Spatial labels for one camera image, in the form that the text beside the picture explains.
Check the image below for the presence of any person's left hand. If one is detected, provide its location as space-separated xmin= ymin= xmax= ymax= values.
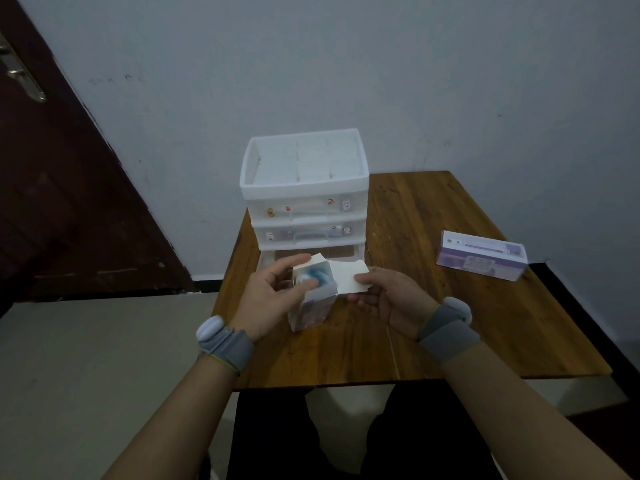
xmin=227 ymin=253 xmax=321 ymax=344

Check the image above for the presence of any person's right hand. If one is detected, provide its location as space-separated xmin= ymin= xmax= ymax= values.
xmin=346 ymin=266 xmax=441 ymax=343

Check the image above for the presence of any purple white box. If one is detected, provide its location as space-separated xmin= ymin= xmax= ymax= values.
xmin=287 ymin=253 xmax=373 ymax=333
xmin=435 ymin=230 xmax=529 ymax=283

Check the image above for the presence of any white plastic drawer organizer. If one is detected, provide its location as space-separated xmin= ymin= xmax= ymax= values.
xmin=239 ymin=128 xmax=371 ymax=268

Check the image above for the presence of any person's left forearm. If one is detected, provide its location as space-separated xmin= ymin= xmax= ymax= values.
xmin=102 ymin=357 xmax=239 ymax=480

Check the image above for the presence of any person's right forearm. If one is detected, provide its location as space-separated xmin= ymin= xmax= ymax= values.
xmin=441 ymin=342 xmax=633 ymax=480

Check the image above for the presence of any grey wristband with white tracker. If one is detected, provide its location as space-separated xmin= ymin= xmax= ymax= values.
xmin=417 ymin=296 xmax=481 ymax=365
xmin=195 ymin=315 xmax=255 ymax=377

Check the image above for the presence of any dark brown wooden door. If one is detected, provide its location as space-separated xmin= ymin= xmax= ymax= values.
xmin=0 ymin=0 xmax=195 ymax=301

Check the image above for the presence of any dark wooden furniture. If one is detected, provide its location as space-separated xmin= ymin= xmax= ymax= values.
xmin=567 ymin=399 xmax=640 ymax=478

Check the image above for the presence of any silver door handle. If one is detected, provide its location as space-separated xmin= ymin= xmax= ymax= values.
xmin=0 ymin=32 xmax=47 ymax=104

